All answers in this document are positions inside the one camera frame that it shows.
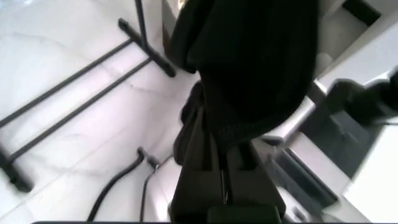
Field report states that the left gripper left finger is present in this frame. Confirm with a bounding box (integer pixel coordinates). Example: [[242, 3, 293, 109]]
[[170, 104, 226, 223]]

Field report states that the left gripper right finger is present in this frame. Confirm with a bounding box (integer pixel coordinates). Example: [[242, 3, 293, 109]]
[[223, 141, 287, 223]]

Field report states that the black sleeveless shirt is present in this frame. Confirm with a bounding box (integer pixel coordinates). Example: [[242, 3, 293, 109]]
[[167, 0, 320, 167]]

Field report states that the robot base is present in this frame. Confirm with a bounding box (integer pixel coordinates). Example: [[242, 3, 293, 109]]
[[149, 79, 398, 224]]

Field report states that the black clothes rack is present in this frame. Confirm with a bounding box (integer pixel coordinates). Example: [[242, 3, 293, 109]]
[[0, 0, 177, 193]]

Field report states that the black cable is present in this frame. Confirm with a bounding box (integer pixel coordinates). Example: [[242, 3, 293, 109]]
[[139, 154, 162, 223], [86, 146, 146, 223]]

